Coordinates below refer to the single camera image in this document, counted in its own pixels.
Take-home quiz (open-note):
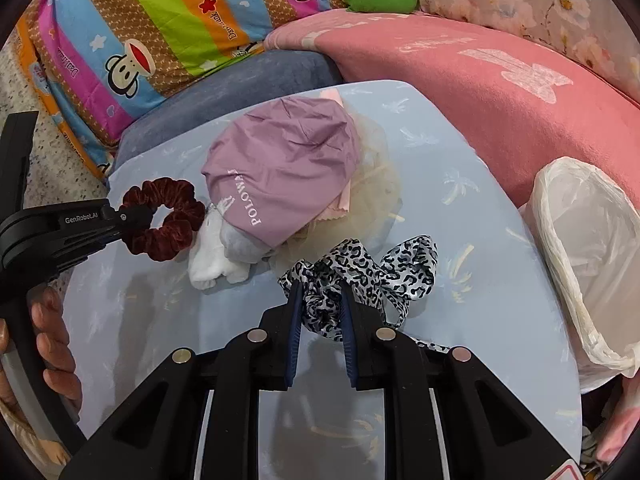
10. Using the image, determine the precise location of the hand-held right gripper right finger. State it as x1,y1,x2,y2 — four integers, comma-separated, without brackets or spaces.
339,284,583,480

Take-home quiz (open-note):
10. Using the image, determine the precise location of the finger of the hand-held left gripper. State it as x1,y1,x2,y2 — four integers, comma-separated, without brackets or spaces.
102,198,155,247

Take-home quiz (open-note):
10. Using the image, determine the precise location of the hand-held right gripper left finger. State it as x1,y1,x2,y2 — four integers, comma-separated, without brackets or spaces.
59,282,306,480

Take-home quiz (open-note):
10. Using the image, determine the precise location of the dark red velvet scrunchie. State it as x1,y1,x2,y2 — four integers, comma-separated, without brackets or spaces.
122,177,207,263

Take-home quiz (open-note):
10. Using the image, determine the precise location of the leopard print satin ribbon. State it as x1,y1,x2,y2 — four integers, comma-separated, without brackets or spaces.
277,233,452,354

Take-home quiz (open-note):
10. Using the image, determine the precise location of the person's left hand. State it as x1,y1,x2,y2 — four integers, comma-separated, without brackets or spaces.
0,286,84,467

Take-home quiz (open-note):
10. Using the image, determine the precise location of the white and grey sock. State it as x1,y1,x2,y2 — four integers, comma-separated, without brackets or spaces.
188,197,272,290

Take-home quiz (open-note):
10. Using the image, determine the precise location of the beige tulle cloth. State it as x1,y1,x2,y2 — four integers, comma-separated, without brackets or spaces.
260,110,407,275

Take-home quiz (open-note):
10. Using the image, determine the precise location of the pink cloth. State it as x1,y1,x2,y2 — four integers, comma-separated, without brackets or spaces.
305,88,362,226

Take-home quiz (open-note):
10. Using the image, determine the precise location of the purple cap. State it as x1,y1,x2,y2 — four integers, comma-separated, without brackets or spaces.
201,95,362,252

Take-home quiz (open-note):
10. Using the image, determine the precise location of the blue-grey cushion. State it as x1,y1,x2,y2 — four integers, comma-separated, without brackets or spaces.
114,48,347,162

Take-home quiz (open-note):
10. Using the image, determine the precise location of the striped monkey print quilt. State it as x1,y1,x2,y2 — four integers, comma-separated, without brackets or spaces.
15,0,357,182

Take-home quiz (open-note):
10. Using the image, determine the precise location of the pink blanket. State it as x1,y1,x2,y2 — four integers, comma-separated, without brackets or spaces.
264,11,640,211

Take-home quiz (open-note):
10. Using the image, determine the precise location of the floral beige pillow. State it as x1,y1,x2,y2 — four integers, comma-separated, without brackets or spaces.
404,0,637,97

